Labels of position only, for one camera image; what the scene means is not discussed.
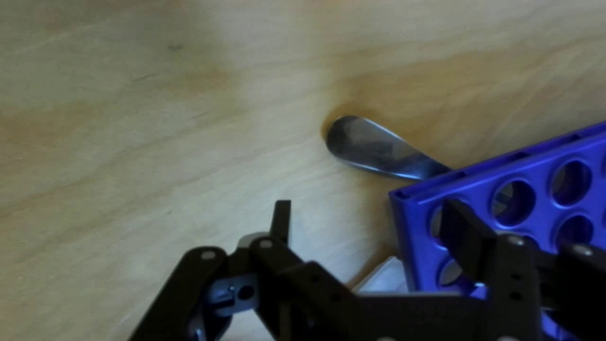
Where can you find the crumpled white paper sheet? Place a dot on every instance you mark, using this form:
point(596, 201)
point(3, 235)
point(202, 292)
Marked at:
point(386, 277)

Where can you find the blue plastic grid game board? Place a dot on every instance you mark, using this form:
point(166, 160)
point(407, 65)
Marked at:
point(543, 182)

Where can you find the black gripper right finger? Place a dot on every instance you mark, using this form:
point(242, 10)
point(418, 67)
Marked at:
point(518, 285)

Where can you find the metal spoon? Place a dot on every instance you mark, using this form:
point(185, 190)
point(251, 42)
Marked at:
point(372, 148)

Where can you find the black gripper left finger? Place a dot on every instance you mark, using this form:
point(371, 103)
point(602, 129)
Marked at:
point(210, 296)

